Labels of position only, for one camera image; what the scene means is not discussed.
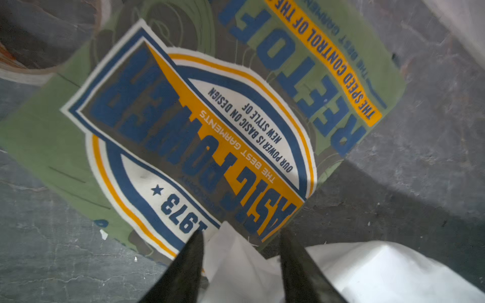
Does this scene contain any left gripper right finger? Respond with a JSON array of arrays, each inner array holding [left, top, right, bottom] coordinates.
[[280, 232, 346, 302]]

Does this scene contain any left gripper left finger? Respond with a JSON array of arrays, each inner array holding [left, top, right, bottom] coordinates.
[[140, 231, 204, 302]]

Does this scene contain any white navy tank top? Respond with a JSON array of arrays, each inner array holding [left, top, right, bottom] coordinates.
[[196, 0, 485, 303]]

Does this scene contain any green tank top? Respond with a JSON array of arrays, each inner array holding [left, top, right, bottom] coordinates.
[[1, 1, 405, 263]]

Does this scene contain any tape roll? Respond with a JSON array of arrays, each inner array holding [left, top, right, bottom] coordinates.
[[1, 1, 122, 87]]

